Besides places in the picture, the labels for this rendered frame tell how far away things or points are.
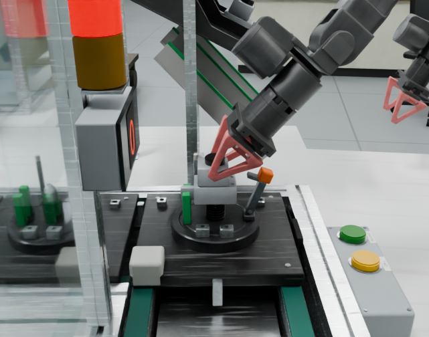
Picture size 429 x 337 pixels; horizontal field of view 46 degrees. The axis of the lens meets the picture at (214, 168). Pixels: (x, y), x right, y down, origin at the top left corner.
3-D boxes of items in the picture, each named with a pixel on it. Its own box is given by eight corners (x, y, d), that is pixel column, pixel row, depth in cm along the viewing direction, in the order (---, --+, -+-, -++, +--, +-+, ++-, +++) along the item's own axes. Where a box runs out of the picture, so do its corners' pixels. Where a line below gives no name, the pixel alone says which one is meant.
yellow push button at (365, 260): (373, 260, 75) (375, 249, 75) (382, 277, 72) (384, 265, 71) (347, 260, 75) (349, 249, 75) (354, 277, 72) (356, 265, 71)
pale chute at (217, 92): (262, 139, 109) (278, 126, 108) (258, 164, 98) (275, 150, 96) (169, 43, 104) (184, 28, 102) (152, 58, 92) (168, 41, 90)
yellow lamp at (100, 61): (130, 76, 53) (126, 28, 51) (122, 90, 48) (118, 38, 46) (81, 76, 53) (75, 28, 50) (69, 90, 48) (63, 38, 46)
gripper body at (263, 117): (233, 132, 68) (272, 92, 66) (229, 109, 77) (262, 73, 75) (268, 161, 70) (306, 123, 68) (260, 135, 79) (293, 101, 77)
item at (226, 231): (233, 232, 75) (233, 223, 75) (233, 238, 74) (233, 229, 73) (219, 233, 75) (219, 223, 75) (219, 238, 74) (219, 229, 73)
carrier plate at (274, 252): (280, 201, 92) (280, 190, 91) (303, 285, 70) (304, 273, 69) (147, 202, 92) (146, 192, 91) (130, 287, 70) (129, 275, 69)
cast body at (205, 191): (235, 190, 80) (235, 150, 77) (236, 204, 76) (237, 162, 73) (181, 191, 80) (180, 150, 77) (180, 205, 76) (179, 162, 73)
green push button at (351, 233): (360, 234, 82) (362, 223, 81) (367, 248, 78) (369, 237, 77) (336, 235, 82) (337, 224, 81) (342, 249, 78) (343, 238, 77)
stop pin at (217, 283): (222, 300, 71) (222, 277, 70) (222, 305, 70) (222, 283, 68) (212, 300, 71) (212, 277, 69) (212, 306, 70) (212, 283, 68)
